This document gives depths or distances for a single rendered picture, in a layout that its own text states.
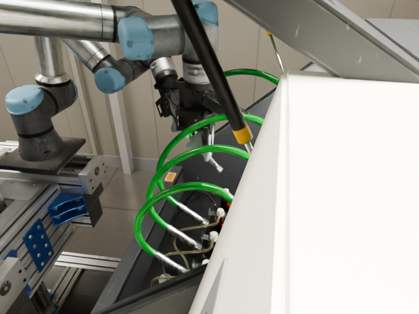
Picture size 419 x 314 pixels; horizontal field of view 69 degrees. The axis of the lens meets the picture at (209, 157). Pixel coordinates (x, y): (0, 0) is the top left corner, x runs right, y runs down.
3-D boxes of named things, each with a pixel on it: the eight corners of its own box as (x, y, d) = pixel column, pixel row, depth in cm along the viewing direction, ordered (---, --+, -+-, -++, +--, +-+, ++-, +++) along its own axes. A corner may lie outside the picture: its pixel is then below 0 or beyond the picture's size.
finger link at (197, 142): (189, 158, 79) (187, 126, 74) (211, 161, 78) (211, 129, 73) (185, 165, 77) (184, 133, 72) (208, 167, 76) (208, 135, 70)
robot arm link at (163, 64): (177, 57, 95) (155, 56, 89) (182, 70, 94) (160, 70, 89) (165, 70, 100) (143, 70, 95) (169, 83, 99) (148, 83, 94)
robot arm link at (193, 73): (220, 56, 67) (212, 66, 60) (220, 76, 70) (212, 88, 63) (187, 54, 68) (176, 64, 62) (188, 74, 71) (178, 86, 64)
